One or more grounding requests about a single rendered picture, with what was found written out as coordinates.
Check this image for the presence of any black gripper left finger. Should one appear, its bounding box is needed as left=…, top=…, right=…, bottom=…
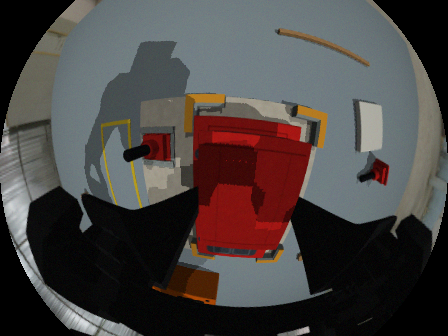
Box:
left=81, top=187, right=199, bottom=291

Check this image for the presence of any white flat square slab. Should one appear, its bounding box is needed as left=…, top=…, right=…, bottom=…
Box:
left=355, top=101, right=383, bottom=152

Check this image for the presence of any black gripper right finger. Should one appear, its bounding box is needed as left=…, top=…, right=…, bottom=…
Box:
left=291, top=197, right=397, bottom=295

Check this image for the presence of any red car hood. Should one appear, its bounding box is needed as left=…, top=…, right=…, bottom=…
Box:
left=197, top=129, right=312, bottom=251

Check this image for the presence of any thin wooden stick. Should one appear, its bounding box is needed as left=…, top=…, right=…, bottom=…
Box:
left=277, top=28, right=369, bottom=67

